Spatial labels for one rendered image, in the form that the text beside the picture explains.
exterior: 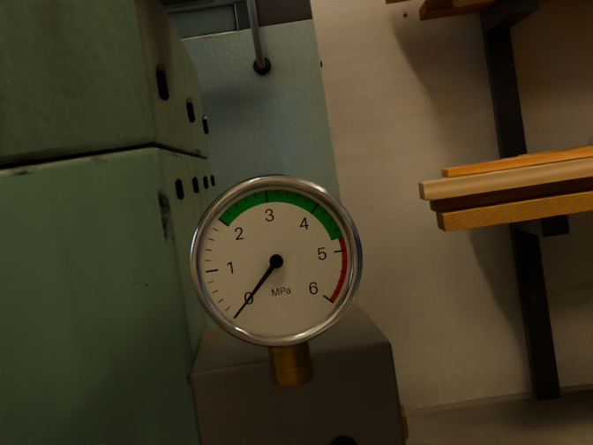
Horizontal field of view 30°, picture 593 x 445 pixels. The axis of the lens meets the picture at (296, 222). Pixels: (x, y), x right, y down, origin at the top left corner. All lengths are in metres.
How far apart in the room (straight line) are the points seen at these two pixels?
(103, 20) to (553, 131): 2.52
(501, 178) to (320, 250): 2.03
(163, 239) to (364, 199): 2.43
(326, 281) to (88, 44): 0.15
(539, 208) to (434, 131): 0.56
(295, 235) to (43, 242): 0.12
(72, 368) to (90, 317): 0.02
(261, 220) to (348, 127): 2.48
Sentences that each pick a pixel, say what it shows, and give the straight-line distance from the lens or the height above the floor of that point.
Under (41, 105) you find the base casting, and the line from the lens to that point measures 0.47.
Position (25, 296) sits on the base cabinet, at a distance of 0.47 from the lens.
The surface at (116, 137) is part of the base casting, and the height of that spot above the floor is 0.72.
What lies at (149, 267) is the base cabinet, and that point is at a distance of 0.47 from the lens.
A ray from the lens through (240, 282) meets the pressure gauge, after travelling 0.40.
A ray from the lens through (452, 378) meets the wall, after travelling 2.96.
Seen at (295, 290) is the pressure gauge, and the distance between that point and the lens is 0.40.
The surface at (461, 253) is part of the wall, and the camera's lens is 2.92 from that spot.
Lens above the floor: 0.69
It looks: 3 degrees down
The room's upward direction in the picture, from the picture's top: 9 degrees counter-clockwise
